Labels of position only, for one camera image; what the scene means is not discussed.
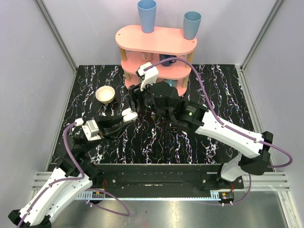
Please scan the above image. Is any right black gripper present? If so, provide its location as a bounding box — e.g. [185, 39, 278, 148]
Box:
[124, 76, 171, 121]

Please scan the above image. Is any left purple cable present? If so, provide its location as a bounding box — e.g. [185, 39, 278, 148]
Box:
[16, 123, 131, 228]

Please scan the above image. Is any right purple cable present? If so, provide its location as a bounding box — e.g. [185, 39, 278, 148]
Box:
[143, 57, 293, 207]

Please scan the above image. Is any left blue plastic tumbler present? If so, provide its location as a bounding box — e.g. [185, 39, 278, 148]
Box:
[137, 0, 157, 33]

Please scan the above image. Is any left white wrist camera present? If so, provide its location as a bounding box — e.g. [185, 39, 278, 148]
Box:
[75, 118, 101, 141]

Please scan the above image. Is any aluminium rail frame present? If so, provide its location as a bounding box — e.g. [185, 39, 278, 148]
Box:
[30, 172, 292, 207]

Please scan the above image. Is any purple cable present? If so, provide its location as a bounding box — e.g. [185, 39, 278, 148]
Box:
[143, 57, 293, 207]
[16, 123, 131, 228]

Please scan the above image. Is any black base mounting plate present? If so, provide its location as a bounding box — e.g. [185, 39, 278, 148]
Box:
[98, 164, 244, 199]

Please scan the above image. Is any cream ceramic bowl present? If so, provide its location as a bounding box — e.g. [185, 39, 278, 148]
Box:
[95, 85, 115, 104]

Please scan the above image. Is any blue plastic tumbler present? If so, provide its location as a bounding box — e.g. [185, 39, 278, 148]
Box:
[137, 0, 157, 33]
[183, 11, 201, 40]

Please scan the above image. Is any right blue plastic tumbler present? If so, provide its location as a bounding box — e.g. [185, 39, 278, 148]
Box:
[183, 11, 201, 40]

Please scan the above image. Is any pink three-tier wooden shelf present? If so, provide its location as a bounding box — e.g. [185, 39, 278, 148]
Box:
[115, 25, 197, 96]

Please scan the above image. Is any light blue butterfly mug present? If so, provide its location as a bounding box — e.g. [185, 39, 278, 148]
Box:
[165, 79, 178, 87]

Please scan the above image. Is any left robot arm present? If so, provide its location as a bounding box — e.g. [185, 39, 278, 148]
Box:
[8, 111, 138, 228]

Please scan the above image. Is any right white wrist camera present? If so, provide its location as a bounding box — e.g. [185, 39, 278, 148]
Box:
[136, 62, 159, 91]

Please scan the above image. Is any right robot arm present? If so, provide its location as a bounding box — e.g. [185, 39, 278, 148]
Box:
[127, 81, 273, 189]

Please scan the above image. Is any dark blue mug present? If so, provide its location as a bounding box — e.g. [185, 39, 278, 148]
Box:
[159, 54, 178, 67]

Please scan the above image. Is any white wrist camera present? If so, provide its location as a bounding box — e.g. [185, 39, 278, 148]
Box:
[136, 62, 159, 91]
[75, 118, 101, 141]

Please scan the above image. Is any white earbud case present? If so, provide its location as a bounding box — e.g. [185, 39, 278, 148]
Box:
[122, 108, 138, 123]

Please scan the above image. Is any pink mug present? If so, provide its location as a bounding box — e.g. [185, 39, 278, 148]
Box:
[142, 52, 153, 62]

